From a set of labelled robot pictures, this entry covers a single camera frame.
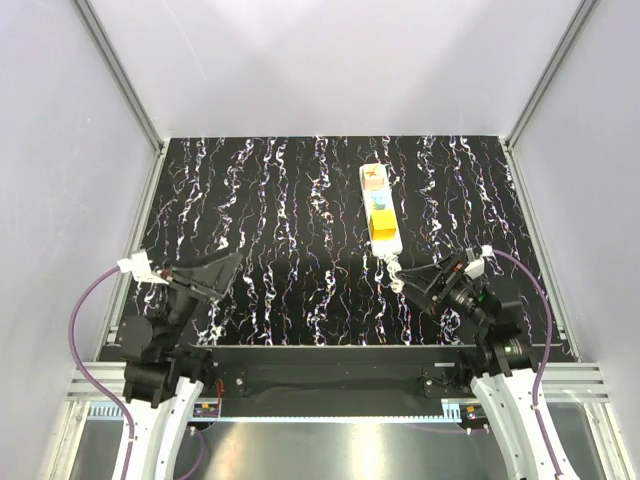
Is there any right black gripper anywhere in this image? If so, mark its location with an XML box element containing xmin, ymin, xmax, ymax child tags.
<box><xmin>395</xmin><ymin>252</ymin><xmax>491</xmax><ymax>329</ymax></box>

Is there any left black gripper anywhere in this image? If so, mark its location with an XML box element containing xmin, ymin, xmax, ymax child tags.
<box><xmin>157</xmin><ymin>247</ymin><xmax>243</xmax><ymax>350</ymax></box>

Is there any yellow cube plug adapter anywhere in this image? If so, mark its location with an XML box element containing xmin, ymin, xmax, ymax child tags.
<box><xmin>369</xmin><ymin>209</ymin><xmax>398</xmax><ymax>241</ymax></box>

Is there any teal round plug adapter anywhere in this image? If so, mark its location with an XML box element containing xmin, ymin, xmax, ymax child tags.
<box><xmin>371</xmin><ymin>192</ymin><xmax>391</xmax><ymax>211</ymax></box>

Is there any pink cube plug adapter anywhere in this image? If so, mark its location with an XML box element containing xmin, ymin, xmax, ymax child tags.
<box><xmin>361</xmin><ymin>164</ymin><xmax>387</xmax><ymax>191</ymax></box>

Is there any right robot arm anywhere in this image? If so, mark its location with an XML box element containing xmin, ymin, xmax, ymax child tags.
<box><xmin>390</xmin><ymin>252</ymin><xmax>577</xmax><ymax>479</ymax></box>

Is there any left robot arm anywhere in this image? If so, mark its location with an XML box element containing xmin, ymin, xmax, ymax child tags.
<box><xmin>113</xmin><ymin>250</ymin><xmax>243</xmax><ymax>479</ymax></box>

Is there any white power strip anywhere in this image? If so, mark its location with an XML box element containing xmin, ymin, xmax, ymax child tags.
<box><xmin>359</xmin><ymin>163</ymin><xmax>403</xmax><ymax>258</ymax></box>

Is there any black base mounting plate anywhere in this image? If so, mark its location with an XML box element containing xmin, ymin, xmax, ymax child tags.
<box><xmin>210</xmin><ymin>346</ymin><xmax>471</xmax><ymax>418</ymax></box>

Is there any white coiled power cord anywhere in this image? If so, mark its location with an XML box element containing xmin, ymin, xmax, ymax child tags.
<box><xmin>380</xmin><ymin>252</ymin><xmax>407</xmax><ymax>294</ymax></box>

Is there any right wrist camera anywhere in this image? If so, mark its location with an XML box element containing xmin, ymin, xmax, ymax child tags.
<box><xmin>464</xmin><ymin>245</ymin><xmax>493</xmax><ymax>280</ymax></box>

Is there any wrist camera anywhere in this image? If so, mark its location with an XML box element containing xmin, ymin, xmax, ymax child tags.
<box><xmin>117</xmin><ymin>250</ymin><xmax>169</xmax><ymax>285</ymax></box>
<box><xmin>464</xmin><ymin>245</ymin><xmax>493</xmax><ymax>280</ymax></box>

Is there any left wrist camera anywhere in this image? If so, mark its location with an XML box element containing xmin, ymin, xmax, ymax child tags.
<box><xmin>117</xmin><ymin>250</ymin><xmax>169</xmax><ymax>285</ymax></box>

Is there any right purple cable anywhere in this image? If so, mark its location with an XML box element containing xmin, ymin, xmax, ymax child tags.
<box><xmin>487</xmin><ymin>249</ymin><xmax>564</xmax><ymax>480</ymax></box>

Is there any purple cable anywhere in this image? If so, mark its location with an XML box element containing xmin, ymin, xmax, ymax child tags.
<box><xmin>487</xmin><ymin>249</ymin><xmax>564</xmax><ymax>480</ymax></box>
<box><xmin>68</xmin><ymin>264</ymin><xmax>137</xmax><ymax>480</ymax></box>

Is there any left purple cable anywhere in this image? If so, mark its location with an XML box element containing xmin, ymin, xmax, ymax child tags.
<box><xmin>68</xmin><ymin>264</ymin><xmax>137</xmax><ymax>480</ymax></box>

